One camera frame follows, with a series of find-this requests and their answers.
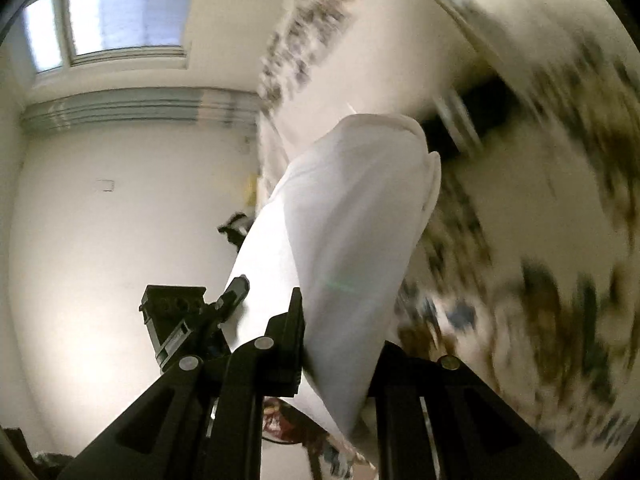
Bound shoes on floor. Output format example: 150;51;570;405
262;397;326;445

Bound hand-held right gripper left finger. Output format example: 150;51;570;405
57;287;306;480

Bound white t-shirt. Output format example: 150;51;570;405
220;112;442;463

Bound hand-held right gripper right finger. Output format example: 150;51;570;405
367;340;581;480

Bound window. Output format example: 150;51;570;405
22;0;198;74

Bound bed with floral sheet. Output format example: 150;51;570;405
255;0;640;461

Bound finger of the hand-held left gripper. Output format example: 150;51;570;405
215;275;251;327

